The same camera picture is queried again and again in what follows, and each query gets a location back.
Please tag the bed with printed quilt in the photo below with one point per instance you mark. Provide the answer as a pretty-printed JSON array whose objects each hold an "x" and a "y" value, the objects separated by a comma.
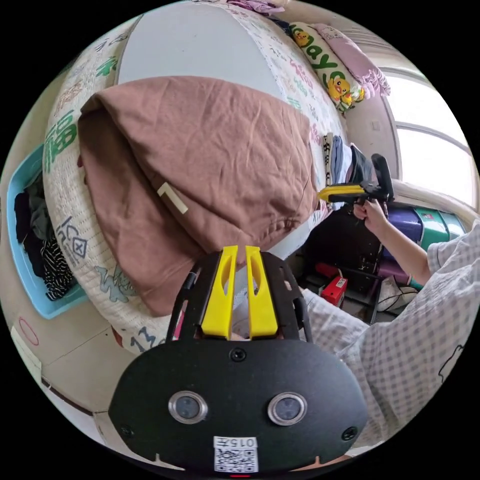
[{"x": 67, "y": 204}]

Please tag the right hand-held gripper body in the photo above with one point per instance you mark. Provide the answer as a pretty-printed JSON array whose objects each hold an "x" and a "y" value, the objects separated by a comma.
[{"x": 369, "y": 192}]

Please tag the person's right forearm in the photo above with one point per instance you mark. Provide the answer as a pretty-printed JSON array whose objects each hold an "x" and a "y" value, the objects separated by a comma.
[{"x": 405, "y": 251}]

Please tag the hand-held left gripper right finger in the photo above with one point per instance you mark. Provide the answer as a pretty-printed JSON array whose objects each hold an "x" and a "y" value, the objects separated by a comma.
[{"x": 262, "y": 303}]

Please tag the light grey folding board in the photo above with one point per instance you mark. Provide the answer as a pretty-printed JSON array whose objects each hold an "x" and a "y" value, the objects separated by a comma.
[{"x": 195, "y": 45}]

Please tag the brown lettered long sleeve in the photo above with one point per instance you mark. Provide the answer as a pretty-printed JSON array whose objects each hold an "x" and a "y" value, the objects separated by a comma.
[{"x": 210, "y": 150}]

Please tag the person's left hand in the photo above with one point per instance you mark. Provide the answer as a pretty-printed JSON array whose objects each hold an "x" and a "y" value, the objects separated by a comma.
[{"x": 322, "y": 463}]

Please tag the window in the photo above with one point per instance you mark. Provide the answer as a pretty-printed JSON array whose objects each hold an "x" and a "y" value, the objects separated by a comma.
[{"x": 431, "y": 150}]

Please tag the purple storage box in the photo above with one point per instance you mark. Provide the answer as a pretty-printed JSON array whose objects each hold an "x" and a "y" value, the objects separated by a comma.
[{"x": 403, "y": 221}]

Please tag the blue basket with clothes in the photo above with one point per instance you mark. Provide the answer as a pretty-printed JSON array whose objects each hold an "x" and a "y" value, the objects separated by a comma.
[{"x": 22, "y": 258}]

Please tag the red carton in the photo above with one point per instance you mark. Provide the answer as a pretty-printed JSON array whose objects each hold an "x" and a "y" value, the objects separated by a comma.
[{"x": 334, "y": 291}]

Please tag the green storage box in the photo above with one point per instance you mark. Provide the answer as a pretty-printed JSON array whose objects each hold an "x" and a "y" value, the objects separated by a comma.
[{"x": 438, "y": 225}]

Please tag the pile of clothes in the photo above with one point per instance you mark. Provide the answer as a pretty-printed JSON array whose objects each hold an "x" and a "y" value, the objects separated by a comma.
[{"x": 339, "y": 165}]

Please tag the person's right hand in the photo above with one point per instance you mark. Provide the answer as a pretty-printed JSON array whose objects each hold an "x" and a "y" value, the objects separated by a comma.
[{"x": 371, "y": 217}]

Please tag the duck printed pillow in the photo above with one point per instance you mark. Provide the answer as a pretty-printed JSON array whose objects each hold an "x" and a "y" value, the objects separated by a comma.
[{"x": 330, "y": 71}]

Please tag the purple bunched cloth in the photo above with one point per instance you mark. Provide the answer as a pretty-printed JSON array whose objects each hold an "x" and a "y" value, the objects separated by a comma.
[{"x": 258, "y": 5}]

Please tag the person's body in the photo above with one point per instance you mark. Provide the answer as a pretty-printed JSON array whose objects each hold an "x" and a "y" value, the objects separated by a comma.
[{"x": 405, "y": 337}]

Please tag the pink ruffled pillow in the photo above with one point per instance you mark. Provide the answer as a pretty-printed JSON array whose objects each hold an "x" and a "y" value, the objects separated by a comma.
[{"x": 356, "y": 60}]

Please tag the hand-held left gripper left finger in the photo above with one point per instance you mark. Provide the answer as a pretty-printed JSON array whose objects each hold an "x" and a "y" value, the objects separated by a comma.
[{"x": 219, "y": 300}]

